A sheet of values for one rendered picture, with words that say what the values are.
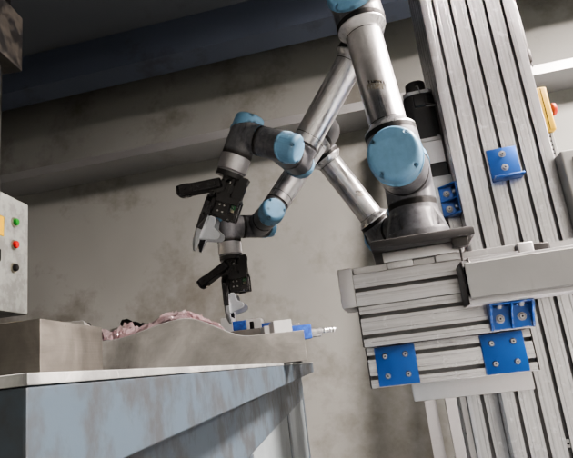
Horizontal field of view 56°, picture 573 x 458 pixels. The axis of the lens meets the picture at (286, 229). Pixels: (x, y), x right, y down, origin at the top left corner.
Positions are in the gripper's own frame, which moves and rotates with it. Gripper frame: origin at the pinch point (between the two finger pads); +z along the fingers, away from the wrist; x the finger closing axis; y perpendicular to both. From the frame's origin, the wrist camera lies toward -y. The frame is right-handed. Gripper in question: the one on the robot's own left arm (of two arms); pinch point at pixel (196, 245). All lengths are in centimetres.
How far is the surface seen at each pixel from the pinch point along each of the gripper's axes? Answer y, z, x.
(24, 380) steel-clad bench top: 22, 4, -114
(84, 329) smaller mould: 6, 13, -67
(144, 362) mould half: 6.9, 21.2, -39.0
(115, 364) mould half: 2.7, 22.9, -40.3
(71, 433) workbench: 23, 6, -112
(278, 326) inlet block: 26.5, 9.3, -26.2
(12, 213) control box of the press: -75, 10, 47
